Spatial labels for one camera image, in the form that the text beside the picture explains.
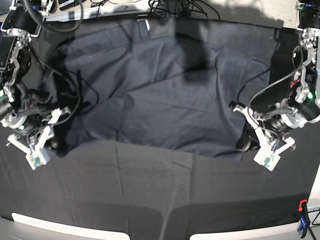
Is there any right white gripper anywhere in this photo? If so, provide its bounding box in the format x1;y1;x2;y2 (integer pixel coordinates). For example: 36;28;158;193
6;107;70;157

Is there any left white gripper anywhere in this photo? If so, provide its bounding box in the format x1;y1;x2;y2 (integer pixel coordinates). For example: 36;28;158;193
232;104;296;154

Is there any dark navy t-shirt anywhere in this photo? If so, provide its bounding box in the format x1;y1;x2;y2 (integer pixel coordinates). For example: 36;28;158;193
45;21;269;157

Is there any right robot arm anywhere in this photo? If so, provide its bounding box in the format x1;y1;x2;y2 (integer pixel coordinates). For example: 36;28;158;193
0;0;79;158

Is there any red blue clamp near right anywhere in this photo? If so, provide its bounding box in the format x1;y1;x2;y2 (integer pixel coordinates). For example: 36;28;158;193
297;199;310;239

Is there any white tag on cloth edge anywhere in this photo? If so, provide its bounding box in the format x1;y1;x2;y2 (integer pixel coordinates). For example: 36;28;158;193
136;18;151;32

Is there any black cable bundle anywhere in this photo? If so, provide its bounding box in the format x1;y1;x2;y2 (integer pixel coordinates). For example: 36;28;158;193
147;0;222;21

